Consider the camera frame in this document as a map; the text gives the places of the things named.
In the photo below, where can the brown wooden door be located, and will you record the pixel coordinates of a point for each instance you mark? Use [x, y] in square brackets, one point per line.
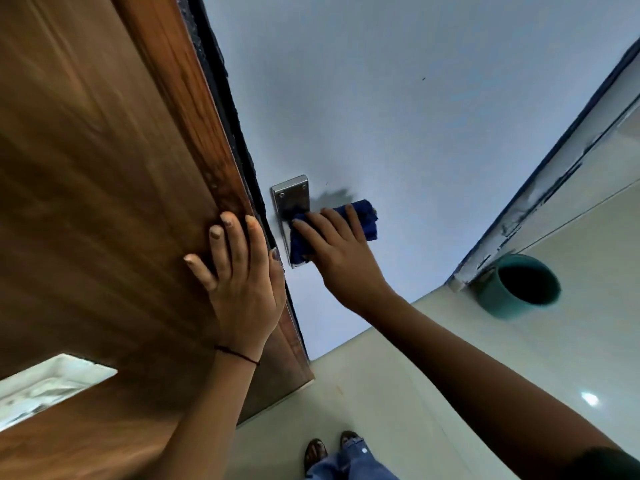
[100, 194]

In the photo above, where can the person's right middle finger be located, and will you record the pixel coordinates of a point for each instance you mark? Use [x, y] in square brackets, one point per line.
[325, 227]

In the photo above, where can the person's left hand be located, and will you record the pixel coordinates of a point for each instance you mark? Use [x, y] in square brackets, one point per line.
[245, 307]

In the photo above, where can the person's right hand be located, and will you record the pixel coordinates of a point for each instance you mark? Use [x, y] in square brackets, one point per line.
[347, 267]

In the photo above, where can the blue cleaning cloth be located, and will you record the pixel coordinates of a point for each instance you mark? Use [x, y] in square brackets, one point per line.
[369, 219]

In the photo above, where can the person's left little finger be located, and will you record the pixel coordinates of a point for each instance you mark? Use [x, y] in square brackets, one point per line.
[201, 271]

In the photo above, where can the black wrist thread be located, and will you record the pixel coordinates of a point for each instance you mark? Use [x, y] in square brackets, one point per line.
[237, 354]

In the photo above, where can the person's left thumb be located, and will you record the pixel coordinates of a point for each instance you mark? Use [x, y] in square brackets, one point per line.
[278, 274]

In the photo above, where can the person's left middle finger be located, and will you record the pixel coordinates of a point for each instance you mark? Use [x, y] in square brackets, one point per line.
[234, 239]

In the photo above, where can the brown sandal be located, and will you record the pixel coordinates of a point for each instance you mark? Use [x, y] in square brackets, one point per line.
[315, 452]
[348, 436]

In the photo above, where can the person's right little finger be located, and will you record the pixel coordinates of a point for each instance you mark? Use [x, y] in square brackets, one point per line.
[356, 222]

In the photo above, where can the person's right forearm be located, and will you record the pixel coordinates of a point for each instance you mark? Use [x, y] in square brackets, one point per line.
[490, 389]

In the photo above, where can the blue jeans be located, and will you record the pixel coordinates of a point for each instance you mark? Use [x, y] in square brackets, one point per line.
[352, 462]

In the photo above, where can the person's left forearm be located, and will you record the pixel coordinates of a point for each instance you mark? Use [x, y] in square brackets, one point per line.
[210, 419]

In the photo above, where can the teal round bucket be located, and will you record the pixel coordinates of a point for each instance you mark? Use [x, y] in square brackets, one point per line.
[492, 294]

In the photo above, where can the white baseboard with dark edge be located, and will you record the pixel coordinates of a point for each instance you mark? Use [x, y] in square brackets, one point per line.
[540, 194]

